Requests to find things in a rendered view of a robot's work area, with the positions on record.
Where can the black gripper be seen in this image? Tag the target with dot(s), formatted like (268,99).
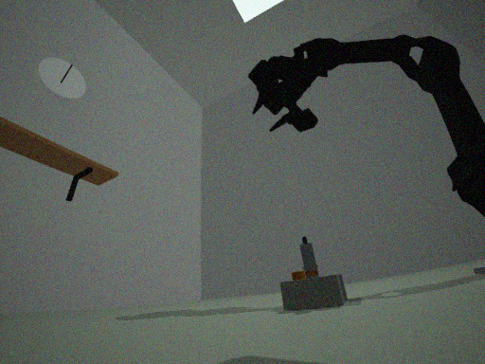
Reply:
(288,92)

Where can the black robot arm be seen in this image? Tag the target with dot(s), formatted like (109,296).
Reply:
(437,74)

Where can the orange-brown cylinder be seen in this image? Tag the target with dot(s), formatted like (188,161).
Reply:
(298,275)

